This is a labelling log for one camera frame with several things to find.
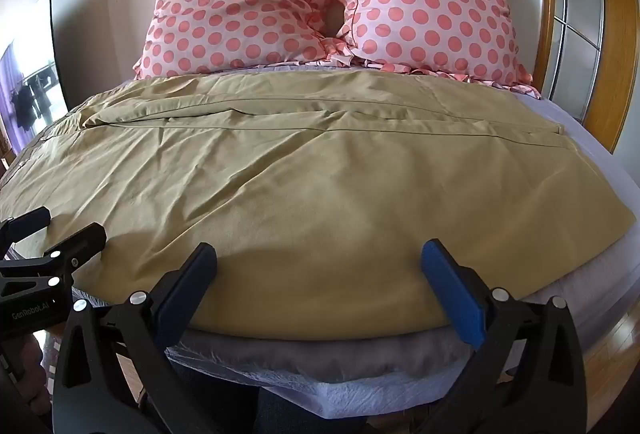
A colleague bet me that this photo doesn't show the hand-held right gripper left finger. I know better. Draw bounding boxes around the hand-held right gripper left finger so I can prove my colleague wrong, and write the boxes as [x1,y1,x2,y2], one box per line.
[52,242,218,434]

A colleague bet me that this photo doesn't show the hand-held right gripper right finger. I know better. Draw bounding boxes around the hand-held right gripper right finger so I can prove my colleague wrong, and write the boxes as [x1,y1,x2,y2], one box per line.
[420,239,588,434]

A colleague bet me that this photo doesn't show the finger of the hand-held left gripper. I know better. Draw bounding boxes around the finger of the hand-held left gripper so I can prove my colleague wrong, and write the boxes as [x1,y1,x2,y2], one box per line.
[0,207,53,259]
[42,223,108,271]

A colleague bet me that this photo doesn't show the olive green bed sheet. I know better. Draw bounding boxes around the olive green bed sheet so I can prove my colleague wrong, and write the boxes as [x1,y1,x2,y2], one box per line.
[0,72,634,343]

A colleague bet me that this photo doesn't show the grey blanket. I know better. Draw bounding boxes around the grey blanket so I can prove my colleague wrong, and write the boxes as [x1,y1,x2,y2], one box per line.
[167,326,476,377]

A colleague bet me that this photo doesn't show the bed with lavender sheet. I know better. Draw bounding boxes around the bed with lavender sheet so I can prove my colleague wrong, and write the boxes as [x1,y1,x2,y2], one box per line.
[0,64,640,420]

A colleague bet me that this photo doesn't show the wooden framed sliding door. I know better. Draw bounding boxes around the wooden framed sliding door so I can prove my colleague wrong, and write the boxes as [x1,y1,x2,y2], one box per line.
[445,0,640,155]

